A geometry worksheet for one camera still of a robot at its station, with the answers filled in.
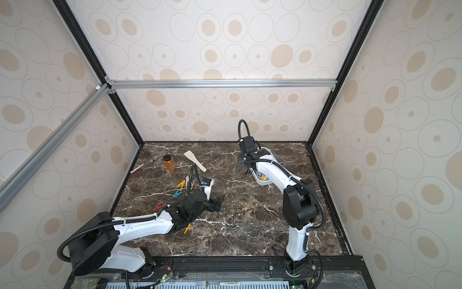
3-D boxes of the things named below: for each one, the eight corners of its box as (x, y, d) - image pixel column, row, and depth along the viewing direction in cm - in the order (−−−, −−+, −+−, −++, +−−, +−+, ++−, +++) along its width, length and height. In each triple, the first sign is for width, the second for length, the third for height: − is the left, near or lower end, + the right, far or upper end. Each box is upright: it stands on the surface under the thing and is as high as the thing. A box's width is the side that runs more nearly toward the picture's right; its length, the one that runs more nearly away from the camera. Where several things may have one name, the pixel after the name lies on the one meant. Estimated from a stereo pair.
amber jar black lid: (167, 171, 107) (162, 161, 100) (169, 164, 111) (164, 154, 103) (174, 171, 108) (169, 161, 100) (176, 164, 111) (171, 154, 103)
